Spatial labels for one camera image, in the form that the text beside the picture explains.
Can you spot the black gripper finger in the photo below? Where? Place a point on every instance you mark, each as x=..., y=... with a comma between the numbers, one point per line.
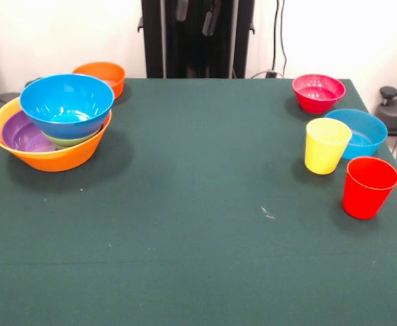
x=181, y=10
x=210, y=22

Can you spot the deep blue bowl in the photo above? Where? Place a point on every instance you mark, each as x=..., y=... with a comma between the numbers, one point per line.
x=66, y=98

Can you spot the small green bowl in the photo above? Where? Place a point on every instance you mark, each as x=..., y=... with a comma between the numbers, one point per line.
x=69, y=141

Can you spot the yellow cup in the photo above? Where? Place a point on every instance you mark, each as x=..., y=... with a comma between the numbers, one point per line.
x=322, y=156

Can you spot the large yellow bowl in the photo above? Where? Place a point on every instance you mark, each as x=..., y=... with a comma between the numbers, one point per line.
x=62, y=159

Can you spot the purple bowl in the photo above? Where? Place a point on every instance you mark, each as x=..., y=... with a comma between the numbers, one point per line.
x=18, y=136

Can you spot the red cup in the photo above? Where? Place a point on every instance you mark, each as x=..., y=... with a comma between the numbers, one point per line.
x=365, y=197

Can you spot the small orange bowl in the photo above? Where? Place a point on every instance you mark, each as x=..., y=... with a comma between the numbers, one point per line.
x=113, y=76

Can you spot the small pink bowl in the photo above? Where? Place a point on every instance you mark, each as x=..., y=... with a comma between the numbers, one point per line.
x=317, y=91

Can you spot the shallow blue bowl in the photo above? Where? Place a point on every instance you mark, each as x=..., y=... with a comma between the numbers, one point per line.
x=368, y=132

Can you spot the dark green tablecloth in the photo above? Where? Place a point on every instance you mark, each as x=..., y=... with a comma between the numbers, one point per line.
x=185, y=237

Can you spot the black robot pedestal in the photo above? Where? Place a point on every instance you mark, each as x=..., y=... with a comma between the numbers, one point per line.
x=171, y=51

